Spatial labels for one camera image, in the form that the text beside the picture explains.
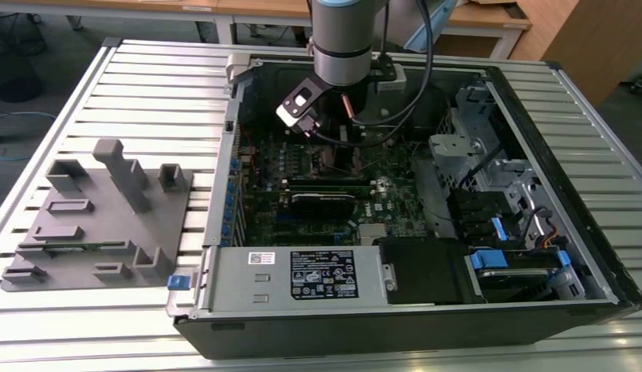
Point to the silver CPU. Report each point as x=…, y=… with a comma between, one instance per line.
x=326, y=160

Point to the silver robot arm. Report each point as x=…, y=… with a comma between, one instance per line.
x=342, y=38

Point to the CPU socket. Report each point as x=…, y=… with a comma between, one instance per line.
x=316, y=172

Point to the RAM slot black clips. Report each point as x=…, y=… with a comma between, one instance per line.
x=310, y=184
x=310, y=178

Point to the RAM slot white clips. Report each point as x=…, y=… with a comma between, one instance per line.
x=376, y=191
x=310, y=181

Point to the copper coloured tube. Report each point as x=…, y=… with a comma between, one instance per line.
x=348, y=105

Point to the green RAM stick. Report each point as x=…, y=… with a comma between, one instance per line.
x=332, y=189
x=68, y=245

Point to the black graphics card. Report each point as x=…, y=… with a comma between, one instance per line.
x=321, y=205

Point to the green motherboard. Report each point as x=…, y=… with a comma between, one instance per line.
x=404, y=201

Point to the grey metal drive cage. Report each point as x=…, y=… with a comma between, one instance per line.
x=445, y=174

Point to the silver chipset heat sink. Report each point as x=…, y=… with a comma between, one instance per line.
x=374, y=231

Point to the wooden desk white legs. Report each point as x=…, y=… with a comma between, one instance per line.
x=486, y=19
x=269, y=7
x=120, y=4

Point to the black plastic shroud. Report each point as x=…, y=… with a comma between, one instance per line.
x=430, y=271

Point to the silver power supply unit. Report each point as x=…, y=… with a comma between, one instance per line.
x=238, y=286

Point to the blue case latch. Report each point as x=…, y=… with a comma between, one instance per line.
x=178, y=282

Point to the grey parts rack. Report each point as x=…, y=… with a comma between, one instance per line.
x=120, y=240

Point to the hard disk blue carrier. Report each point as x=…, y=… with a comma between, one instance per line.
x=513, y=273

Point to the wooden cabinet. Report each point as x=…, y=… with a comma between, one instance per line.
x=610, y=38

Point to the blue plastic clip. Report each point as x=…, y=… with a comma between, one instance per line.
x=562, y=259

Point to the black PC case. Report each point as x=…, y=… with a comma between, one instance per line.
x=404, y=337

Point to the black waste bin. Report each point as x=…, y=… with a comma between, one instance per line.
x=18, y=87

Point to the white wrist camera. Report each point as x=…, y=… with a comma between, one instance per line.
x=301, y=102

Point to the grey camera black bracket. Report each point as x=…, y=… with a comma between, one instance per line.
x=392, y=77

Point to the grey-blue plastic bracket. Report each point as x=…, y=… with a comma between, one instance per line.
x=474, y=98

